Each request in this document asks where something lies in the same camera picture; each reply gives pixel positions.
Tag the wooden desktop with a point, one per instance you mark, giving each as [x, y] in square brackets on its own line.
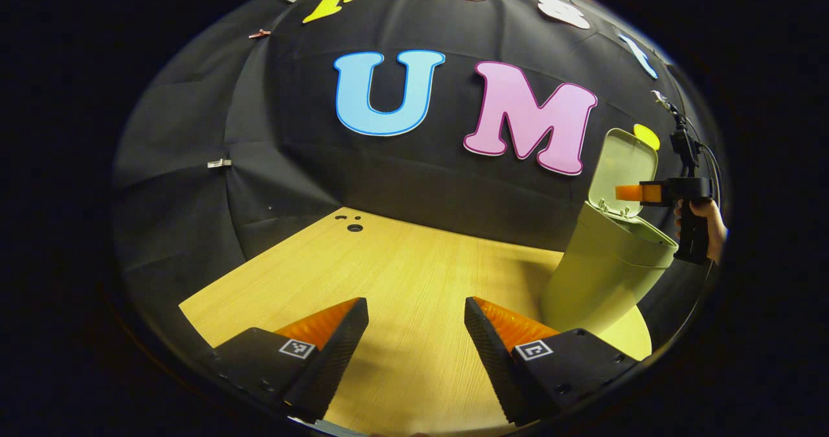
[401, 281]

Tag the silver cloth clip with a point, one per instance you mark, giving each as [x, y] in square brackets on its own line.
[219, 163]

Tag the red cloth clip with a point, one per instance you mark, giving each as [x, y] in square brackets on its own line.
[259, 33]

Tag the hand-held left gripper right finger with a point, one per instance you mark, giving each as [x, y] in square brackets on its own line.
[492, 359]

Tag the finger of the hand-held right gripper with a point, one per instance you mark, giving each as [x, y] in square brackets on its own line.
[638, 193]

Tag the black backdrop cloth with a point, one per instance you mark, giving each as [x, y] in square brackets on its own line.
[259, 165]

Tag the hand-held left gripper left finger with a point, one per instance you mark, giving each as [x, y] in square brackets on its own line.
[337, 346]

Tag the green desktop garbage bin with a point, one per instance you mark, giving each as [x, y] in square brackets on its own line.
[602, 262]

